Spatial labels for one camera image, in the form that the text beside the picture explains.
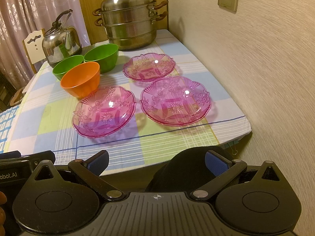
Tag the dark wooden rack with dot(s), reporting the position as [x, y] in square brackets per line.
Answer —
[7, 92]

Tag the orange plastic bowl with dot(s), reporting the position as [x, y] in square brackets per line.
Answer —
[81, 80]

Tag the black knee clothing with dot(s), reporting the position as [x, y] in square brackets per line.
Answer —
[187, 171]

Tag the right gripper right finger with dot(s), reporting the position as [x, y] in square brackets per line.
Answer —
[225, 172]

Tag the white wooden chair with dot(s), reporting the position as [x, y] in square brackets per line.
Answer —
[33, 48]

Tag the purple curtain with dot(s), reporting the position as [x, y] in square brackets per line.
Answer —
[21, 17]

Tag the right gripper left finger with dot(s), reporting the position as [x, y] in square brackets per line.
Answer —
[89, 171]

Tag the green plastic bowl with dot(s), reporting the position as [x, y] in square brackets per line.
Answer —
[105, 55]
[67, 64]

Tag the blue white patterned cloth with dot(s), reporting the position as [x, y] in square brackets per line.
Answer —
[6, 120]

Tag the stainless steel steamer pot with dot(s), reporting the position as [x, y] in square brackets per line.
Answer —
[130, 24]

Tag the person's left hand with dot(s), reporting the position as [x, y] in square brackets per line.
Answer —
[3, 200]

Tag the pink glass plate back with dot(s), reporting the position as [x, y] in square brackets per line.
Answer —
[149, 67]

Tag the stainless steel kettle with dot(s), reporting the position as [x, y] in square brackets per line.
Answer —
[61, 41]

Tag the pink glass plate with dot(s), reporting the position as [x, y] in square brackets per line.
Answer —
[103, 112]
[175, 101]
[149, 67]

